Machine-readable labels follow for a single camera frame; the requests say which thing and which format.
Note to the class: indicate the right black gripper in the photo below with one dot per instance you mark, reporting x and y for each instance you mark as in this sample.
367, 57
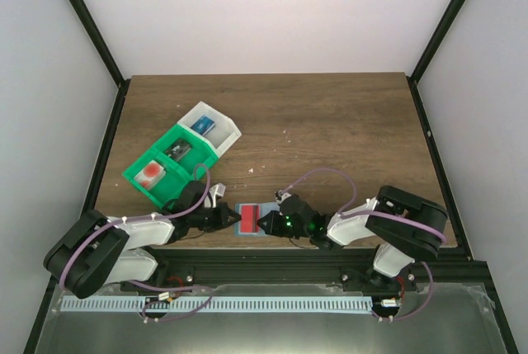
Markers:
280, 223

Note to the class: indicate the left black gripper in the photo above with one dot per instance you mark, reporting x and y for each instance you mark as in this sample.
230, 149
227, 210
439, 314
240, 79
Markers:
217, 216

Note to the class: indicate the blue leather card holder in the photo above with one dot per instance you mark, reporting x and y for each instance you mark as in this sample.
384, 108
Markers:
264, 209

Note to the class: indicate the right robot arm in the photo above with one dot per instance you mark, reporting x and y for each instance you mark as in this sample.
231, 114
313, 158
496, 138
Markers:
411, 227

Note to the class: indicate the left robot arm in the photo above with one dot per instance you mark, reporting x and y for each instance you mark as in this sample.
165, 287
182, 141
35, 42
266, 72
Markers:
100, 250

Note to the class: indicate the black card stack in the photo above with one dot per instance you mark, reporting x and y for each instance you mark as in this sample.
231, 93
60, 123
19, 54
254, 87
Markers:
178, 150

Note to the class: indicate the red white card stack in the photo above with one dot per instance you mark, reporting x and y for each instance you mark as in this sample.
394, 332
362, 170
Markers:
150, 175

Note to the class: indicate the blue VIP card stack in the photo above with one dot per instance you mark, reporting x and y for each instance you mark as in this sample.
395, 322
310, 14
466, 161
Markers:
203, 125

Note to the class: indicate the green plastic bin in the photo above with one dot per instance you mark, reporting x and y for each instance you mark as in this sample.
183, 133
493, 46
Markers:
170, 187
200, 153

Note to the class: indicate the green plastic bin front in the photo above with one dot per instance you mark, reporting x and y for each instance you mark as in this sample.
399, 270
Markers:
170, 187

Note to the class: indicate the white plastic bin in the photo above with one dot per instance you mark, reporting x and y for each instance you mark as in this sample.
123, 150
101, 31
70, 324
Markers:
222, 137

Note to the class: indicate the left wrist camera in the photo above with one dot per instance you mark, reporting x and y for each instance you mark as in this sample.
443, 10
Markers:
216, 192

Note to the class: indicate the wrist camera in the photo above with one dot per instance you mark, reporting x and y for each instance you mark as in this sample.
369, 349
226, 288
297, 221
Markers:
216, 192
281, 196

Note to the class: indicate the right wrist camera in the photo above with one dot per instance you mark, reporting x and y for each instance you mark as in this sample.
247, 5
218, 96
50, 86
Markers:
281, 196

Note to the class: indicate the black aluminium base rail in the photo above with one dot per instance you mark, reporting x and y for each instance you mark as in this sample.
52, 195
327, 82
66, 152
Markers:
216, 267

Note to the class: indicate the light blue cable duct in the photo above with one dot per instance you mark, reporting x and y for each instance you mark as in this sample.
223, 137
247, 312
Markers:
223, 304

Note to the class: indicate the left black frame post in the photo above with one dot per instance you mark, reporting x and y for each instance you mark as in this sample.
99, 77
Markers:
95, 36

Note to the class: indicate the black frame post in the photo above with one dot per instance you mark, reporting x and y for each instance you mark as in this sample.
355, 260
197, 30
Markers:
95, 36
442, 28

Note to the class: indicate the right black frame post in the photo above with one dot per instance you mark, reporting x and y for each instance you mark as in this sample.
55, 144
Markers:
442, 28

